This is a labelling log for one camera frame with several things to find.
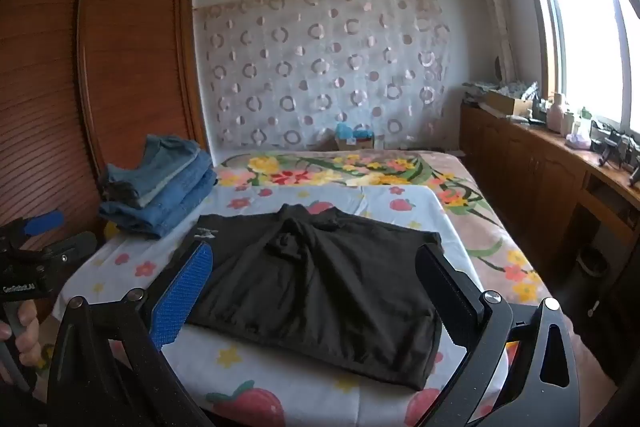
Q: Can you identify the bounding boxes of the black waste bin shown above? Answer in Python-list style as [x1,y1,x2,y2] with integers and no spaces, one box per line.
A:
[577,247,609,289]

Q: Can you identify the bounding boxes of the folded blue denim jeans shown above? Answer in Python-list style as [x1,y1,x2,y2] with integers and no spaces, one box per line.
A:
[115,152,217,210]
[98,177,218,240]

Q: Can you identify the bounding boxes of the black pants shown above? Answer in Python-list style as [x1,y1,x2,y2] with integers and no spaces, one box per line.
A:
[186,203,446,392]

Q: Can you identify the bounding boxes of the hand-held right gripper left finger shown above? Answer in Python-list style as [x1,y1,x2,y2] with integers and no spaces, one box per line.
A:
[47,240,215,427]

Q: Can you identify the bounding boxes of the beige window curtain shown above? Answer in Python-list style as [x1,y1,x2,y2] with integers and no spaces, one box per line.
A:
[467,0,522,82]

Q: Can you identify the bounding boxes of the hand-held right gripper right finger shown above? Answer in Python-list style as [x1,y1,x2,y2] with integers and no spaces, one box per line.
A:
[414,243,582,427]

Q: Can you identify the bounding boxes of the small cardboard box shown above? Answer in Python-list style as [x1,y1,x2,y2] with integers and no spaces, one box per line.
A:
[334,136,377,152]

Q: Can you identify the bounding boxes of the folded grey-blue jeans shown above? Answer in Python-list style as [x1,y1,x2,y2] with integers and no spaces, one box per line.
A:
[102,134,202,202]

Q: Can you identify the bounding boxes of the strawberry printed white blanket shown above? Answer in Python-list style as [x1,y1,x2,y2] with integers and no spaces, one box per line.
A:
[50,182,511,427]

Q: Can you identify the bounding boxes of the person's left hand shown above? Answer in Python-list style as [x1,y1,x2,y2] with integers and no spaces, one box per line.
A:
[0,301,44,370]

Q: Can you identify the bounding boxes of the floral pink blanket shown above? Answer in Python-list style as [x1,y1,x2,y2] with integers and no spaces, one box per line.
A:
[212,149,573,323]

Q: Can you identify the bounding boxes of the circle patterned sheer curtain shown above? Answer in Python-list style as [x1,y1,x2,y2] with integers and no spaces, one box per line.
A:
[194,0,453,152]

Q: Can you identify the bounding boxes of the window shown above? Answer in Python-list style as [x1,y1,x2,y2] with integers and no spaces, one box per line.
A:
[520,0,640,132]

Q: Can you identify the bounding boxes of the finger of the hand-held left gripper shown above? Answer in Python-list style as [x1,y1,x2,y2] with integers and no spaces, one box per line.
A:
[0,209,65,241]

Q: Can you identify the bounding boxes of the wooden wardrobe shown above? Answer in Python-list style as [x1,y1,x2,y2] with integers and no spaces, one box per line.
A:
[0,0,211,323]

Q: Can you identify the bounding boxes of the wooden cabinet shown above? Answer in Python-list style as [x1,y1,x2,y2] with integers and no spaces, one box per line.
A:
[460,99,640,308]

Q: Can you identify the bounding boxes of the pink bottle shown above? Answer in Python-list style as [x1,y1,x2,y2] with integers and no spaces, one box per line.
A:
[546,93,569,130]

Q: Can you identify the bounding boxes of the black tripod stand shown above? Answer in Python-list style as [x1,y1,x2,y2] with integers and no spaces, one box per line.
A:
[592,122,640,186]

